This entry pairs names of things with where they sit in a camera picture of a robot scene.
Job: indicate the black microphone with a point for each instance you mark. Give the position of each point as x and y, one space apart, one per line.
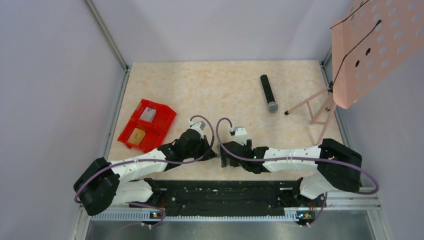
272 106

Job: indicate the gold card in bin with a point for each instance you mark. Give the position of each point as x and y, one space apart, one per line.
136 136

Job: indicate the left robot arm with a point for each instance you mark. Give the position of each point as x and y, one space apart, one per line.
111 183

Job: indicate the aluminium frame post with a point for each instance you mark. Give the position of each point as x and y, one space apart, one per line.
104 31

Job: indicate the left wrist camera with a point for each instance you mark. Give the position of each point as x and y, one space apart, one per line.
197 126

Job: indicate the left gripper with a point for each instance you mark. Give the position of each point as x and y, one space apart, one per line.
204 148

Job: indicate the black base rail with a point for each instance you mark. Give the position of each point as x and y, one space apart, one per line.
228 198

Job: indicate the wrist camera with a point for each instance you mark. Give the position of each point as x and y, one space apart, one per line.
240 135
197 126

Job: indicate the pink music stand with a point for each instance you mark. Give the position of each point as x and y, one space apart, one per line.
367 44

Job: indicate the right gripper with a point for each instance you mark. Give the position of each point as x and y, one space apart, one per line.
230 154

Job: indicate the red plastic bin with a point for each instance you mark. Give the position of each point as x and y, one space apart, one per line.
155 131

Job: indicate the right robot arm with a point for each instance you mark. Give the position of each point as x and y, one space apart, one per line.
333 165

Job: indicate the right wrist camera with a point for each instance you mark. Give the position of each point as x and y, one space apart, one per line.
240 135

